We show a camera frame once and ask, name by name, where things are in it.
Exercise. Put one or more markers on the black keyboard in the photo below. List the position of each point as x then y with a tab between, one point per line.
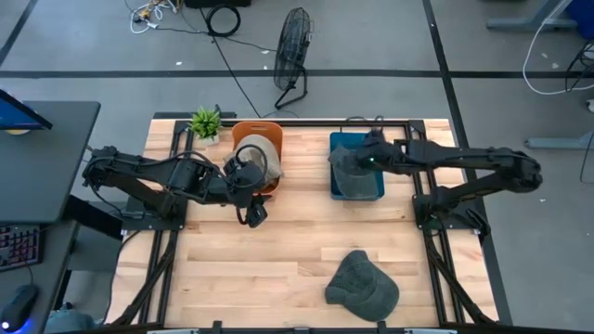
18	246

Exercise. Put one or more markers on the beige cap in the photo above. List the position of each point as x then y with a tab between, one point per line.
274	162

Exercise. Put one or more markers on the computer monitor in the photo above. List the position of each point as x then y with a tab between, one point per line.
16	116

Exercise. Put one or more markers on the small green potted plant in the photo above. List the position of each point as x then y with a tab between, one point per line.
206	123

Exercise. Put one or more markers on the blue bin on floor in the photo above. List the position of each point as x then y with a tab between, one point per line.
585	14

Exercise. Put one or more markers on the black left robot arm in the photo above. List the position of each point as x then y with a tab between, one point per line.
185	176

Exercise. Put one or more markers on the blue plastic bin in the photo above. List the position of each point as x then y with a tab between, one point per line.
345	139

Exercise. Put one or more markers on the orange plastic bin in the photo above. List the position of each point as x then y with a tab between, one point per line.
257	129

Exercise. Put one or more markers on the black box on floor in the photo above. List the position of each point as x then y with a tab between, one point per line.
215	3

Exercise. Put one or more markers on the black computer mouse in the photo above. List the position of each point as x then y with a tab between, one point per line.
18	306

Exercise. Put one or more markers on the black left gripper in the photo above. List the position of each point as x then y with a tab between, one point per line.
248	183

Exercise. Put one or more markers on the black floor fan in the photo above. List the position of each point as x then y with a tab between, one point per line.
291	46

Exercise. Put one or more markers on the grey desk leg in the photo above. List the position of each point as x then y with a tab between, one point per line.
524	22

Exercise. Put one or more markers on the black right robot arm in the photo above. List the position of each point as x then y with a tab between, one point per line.
464	155

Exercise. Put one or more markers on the grey desk foot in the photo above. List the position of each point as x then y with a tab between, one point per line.
557	141

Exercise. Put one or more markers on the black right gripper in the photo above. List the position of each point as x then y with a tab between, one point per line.
383	155

